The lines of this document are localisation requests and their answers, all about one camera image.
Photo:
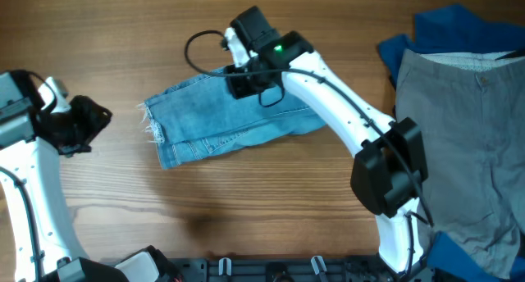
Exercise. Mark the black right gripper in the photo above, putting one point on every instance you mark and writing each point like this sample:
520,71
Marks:
238,89

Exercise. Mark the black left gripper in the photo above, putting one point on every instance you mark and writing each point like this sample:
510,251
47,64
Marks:
93,120

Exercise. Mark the light blue denim jeans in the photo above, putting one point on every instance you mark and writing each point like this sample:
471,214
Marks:
199,118

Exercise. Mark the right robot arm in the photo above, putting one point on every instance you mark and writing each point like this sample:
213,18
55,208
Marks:
389,158

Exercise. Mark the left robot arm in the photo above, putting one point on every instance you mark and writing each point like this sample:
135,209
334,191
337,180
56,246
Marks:
39,125

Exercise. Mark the dark blue garment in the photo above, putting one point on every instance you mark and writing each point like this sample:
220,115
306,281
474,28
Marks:
452,29

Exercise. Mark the grey trousers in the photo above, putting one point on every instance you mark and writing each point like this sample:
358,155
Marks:
470,110

